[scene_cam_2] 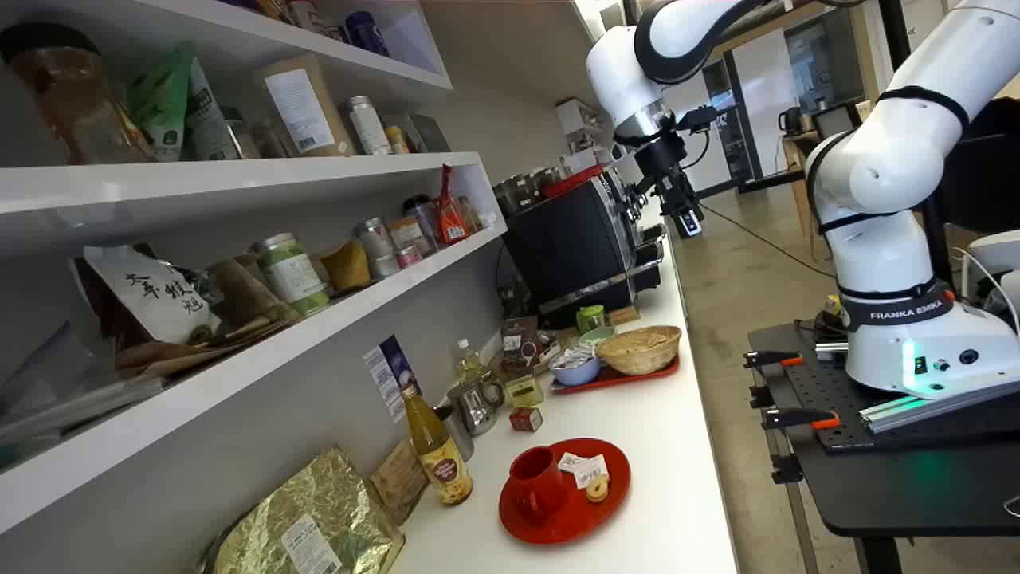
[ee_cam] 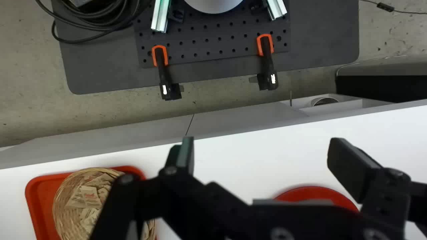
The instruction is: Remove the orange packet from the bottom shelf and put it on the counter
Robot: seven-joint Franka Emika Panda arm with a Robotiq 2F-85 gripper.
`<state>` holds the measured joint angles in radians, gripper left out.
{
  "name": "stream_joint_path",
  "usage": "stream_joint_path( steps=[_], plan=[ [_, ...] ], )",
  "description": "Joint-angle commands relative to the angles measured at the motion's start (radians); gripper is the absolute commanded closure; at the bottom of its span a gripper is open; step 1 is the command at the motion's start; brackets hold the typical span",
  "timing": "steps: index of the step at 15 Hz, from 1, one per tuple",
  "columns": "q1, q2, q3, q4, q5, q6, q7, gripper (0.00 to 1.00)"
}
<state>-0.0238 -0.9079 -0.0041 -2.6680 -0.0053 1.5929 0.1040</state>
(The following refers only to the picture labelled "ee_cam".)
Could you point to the red plastic tray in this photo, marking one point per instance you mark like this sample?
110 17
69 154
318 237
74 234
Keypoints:
41 193

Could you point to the red round plate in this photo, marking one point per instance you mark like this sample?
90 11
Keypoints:
316 193

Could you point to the orange black clamp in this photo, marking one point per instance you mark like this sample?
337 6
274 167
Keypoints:
169 89
267 78

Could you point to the dark grey floor mat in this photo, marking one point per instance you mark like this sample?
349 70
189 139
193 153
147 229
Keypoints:
322 33

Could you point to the left aluminium profile leg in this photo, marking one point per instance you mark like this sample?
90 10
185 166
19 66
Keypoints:
159 22

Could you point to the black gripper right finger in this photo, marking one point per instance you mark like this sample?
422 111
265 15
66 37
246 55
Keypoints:
357 171

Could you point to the black box at right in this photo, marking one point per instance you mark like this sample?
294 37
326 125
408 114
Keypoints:
385 85

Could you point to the aluminium profile leg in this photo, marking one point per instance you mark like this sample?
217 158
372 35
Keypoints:
277 9
159 22

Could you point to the left orange black clamp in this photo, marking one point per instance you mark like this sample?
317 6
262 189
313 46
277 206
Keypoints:
169 89

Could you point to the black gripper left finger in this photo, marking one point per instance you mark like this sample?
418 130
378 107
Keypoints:
182 157

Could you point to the grey round robot base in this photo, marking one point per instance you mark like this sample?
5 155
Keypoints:
214 7

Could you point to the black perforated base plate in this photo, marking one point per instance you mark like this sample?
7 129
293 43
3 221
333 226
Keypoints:
194 37

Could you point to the right aluminium profile leg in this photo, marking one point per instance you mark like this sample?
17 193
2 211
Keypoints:
277 9

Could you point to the right orange black clamp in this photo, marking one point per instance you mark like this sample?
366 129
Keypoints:
267 78

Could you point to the woven wicker ball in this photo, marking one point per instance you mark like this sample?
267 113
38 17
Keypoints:
81 199

